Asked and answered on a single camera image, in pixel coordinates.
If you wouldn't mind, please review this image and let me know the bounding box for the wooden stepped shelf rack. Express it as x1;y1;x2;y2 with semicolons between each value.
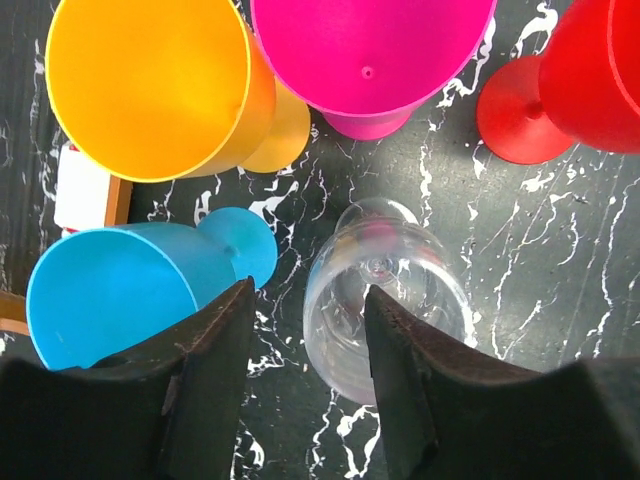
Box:
0;139;135;337

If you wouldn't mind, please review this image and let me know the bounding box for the clear glass wine glass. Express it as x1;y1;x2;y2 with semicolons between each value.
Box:
303;197;477;405

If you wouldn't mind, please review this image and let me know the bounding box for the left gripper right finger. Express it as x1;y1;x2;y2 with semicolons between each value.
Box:
364;287;639;479

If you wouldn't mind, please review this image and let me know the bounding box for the red plastic wine glass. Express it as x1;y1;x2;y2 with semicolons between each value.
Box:
476;0;639;165

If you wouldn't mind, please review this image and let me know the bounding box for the magenta plastic wine glass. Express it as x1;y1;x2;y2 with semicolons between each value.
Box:
250;0;496;140

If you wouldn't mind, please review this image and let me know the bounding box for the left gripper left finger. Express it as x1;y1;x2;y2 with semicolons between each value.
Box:
1;278;255;479

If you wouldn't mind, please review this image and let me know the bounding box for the blue plastic wine glass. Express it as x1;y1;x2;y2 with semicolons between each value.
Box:
26;207;278;370

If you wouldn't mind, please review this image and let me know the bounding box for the yellow orange plastic wine glass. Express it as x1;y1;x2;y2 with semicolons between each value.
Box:
45;0;311;183

